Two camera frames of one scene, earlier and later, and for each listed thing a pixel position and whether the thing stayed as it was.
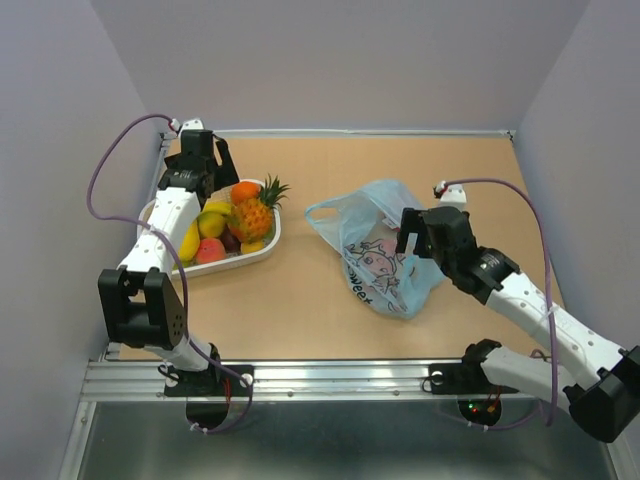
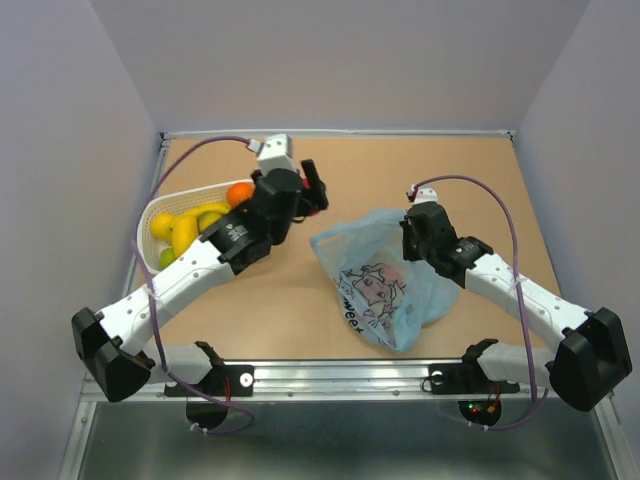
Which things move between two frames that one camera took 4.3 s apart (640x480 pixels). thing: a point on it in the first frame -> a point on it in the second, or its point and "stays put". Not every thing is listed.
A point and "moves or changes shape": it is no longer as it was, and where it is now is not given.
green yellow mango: [191, 242] stays put
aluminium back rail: [343, 133] stays put
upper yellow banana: [222, 206] stays put
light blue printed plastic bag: [364, 223] moves or changes shape
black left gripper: [226, 171] -> [317, 200]
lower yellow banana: [210, 224] stays put
